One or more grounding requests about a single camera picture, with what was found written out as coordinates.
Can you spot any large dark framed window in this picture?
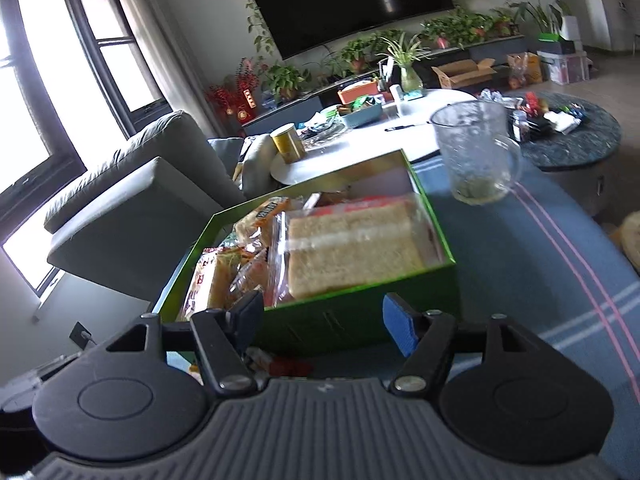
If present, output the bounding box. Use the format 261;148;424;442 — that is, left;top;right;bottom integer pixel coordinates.
0;0;88;306

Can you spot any clear packet of pale cake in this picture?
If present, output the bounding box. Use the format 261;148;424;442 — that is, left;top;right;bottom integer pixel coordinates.
267;195;443;306

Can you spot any red and yellow snack packet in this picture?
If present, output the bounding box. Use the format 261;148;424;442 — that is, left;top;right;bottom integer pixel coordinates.
181;246;271;323

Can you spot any clear glass mug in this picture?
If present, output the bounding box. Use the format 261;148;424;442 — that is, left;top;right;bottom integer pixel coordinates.
430;100;525;206

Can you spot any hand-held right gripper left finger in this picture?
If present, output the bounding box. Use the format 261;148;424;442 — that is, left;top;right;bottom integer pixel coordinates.
107;289;266;395

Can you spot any green and black box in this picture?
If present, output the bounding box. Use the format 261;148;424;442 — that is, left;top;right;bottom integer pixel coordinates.
537;32;576;55

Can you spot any dark low tv cabinet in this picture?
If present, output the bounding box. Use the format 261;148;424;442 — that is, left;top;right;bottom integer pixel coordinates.
240;35;526;136

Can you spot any orange plastic container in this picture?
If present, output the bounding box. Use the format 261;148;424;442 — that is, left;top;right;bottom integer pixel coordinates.
337;85;381;106

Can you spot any row of potted green plants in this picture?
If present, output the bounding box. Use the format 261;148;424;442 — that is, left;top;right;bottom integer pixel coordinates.
260;5;521;101

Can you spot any grey armchair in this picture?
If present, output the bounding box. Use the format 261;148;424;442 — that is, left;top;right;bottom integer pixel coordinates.
44;110;246;301

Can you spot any red festive flower arrangement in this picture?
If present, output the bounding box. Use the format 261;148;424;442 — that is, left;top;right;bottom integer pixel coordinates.
205;60;263;126

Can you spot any beige curtain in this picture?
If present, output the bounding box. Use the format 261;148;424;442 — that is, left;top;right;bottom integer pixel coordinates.
110;0;173;111

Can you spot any pile of clear wrappers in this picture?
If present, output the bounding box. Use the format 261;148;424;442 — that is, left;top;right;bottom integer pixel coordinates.
300;110;346;143

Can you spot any clear storage bin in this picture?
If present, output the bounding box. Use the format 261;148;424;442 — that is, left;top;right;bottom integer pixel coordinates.
537;50;591;85

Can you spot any orange cardboard box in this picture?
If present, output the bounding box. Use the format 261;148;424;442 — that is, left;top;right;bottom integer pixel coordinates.
507;52;543;86

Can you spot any tall plant in white pot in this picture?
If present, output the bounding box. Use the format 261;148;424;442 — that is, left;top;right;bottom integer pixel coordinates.
510;0;581;41

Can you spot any beige soft cushion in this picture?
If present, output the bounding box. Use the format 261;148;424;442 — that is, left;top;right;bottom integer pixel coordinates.
610;210;640;261

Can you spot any black wall television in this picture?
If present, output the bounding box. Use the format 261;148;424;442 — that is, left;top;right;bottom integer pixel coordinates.
242;0;456;61

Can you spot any dark marble round table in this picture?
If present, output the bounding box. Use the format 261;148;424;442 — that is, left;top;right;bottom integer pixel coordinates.
480;91;623;216

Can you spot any red and white wafer packet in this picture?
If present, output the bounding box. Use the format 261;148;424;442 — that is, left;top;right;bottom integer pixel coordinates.
320;194;417;211

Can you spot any small glass jar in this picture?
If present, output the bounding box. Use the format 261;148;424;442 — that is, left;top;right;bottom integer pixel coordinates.
511;110;532;143

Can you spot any green cardboard box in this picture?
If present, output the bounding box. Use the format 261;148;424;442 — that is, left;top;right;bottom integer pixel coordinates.
160;149;461;361

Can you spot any open cardboard box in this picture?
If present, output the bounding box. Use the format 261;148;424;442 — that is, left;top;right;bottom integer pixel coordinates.
431;58;497;90

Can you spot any wall socket with plug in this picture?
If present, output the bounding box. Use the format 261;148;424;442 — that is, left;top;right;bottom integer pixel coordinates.
67;321;93;351

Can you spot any orange snack packet black label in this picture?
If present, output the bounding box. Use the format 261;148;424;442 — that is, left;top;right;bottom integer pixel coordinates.
235;197;291;246

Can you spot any spider plant in glass vase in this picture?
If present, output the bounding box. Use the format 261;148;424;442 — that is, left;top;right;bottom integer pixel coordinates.
375;32;431;93

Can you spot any narrow dark framed window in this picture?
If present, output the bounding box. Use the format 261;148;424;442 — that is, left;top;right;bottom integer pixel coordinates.
65;0;173;138

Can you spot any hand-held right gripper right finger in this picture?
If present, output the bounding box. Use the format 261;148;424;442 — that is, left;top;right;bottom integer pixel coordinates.
382;292;543;396

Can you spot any white cushioned chair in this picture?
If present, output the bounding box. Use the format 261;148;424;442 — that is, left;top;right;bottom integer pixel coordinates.
207;135;276;198

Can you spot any white tissue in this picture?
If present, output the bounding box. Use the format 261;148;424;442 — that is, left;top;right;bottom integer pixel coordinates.
545;110;581;133

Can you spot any red snack wrapper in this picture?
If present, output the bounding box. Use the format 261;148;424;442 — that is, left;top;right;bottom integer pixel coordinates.
245;347;316;378

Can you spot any white round table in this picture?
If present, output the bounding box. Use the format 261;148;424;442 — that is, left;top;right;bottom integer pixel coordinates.
270;89;476;188

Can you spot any yellow can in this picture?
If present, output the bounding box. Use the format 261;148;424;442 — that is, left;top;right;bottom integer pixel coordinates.
270;124;307;163

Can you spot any light blue tray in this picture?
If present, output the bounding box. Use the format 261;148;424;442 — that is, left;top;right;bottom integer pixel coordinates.
340;104;385;127

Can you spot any blue striped tablecloth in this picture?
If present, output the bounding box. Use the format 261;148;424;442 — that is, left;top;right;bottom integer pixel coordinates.
150;152;640;431

